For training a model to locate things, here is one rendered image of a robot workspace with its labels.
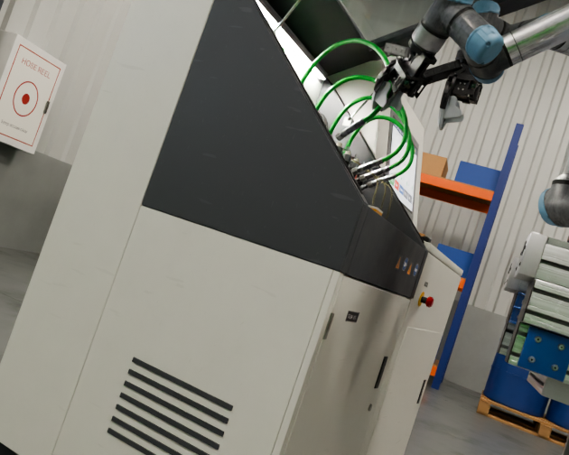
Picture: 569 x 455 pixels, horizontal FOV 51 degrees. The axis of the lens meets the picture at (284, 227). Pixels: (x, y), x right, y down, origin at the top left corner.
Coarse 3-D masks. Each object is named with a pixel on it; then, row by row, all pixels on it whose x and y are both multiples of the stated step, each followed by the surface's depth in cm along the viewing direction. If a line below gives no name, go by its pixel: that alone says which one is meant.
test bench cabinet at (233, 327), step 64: (128, 256) 154; (192, 256) 146; (256, 256) 139; (128, 320) 150; (192, 320) 142; (256, 320) 135; (320, 320) 129; (128, 384) 146; (192, 384) 139; (256, 384) 133; (384, 384) 189; (64, 448) 151; (128, 448) 143; (192, 448) 136; (256, 448) 130
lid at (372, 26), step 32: (288, 0) 175; (320, 0) 177; (352, 0) 182; (384, 0) 184; (416, 0) 187; (512, 0) 191; (544, 0) 194; (320, 32) 193; (352, 32) 195; (384, 32) 201; (320, 64) 211; (352, 64) 215
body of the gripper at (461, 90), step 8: (456, 56) 162; (464, 64) 160; (456, 72) 161; (464, 72) 160; (448, 80) 160; (456, 80) 160; (464, 80) 158; (472, 80) 157; (456, 88) 159; (464, 88) 159; (472, 88) 157; (480, 88) 162; (456, 96) 162; (464, 96) 158; (472, 96) 159
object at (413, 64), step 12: (396, 60) 147; (408, 60) 145; (420, 60) 141; (432, 60) 141; (396, 72) 147; (408, 72) 144; (420, 72) 143; (396, 84) 147; (408, 84) 146; (420, 84) 146; (408, 96) 148
